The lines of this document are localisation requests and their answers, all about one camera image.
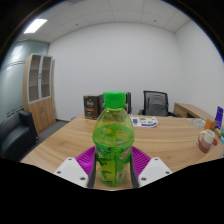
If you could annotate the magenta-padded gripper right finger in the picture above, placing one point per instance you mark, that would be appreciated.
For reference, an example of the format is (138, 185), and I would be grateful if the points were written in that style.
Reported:
(155, 170)

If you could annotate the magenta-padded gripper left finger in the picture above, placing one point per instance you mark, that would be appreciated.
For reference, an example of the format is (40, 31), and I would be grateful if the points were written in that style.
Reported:
(70, 170)

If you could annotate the green drink bottle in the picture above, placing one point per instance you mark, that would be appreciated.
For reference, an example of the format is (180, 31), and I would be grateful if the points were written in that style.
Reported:
(113, 140)

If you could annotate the white printed leaflet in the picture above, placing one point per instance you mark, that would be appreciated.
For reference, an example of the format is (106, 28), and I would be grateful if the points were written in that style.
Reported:
(145, 121)

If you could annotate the wooden cabinet with glass doors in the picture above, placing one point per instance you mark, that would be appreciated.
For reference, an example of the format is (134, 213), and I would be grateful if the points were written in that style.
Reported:
(41, 113)

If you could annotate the round grey printed disc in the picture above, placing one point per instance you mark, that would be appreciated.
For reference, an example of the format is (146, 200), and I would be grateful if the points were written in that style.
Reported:
(199, 122)

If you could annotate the black leather armchair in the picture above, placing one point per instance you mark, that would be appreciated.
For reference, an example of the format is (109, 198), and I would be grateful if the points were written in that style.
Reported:
(16, 133)

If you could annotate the black mesh office chair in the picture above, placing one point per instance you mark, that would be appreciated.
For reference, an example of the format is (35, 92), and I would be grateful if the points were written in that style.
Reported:
(156, 104)

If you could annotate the wooden side desk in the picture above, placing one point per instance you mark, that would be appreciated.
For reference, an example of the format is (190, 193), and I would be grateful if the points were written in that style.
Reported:
(188, 110)

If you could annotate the orange cardboard box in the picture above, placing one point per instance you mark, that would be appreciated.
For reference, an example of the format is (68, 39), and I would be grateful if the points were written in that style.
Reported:
(210, 125)

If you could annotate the purple upright package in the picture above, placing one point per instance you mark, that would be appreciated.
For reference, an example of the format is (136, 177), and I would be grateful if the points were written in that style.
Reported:
(219, 117)

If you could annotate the rectangular ceiling light panel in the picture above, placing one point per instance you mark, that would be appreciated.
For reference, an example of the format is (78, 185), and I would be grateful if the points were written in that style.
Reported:
(35, 26)

